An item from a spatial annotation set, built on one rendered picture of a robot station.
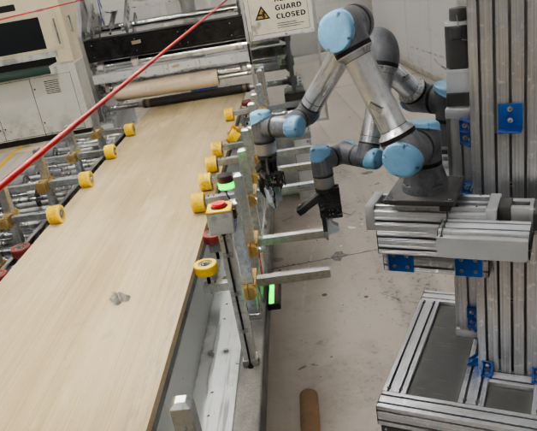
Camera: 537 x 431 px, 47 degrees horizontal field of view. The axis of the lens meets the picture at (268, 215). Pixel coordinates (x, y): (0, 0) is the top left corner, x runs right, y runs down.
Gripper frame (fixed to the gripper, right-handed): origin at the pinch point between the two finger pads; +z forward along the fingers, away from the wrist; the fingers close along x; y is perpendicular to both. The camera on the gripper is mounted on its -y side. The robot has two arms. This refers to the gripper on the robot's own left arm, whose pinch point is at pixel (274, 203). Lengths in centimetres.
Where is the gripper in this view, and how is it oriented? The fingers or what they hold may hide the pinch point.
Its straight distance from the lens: 226.6
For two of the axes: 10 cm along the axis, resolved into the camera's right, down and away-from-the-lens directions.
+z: 1.7, 9.1, 3.7
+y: 3.1, 3.1, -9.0
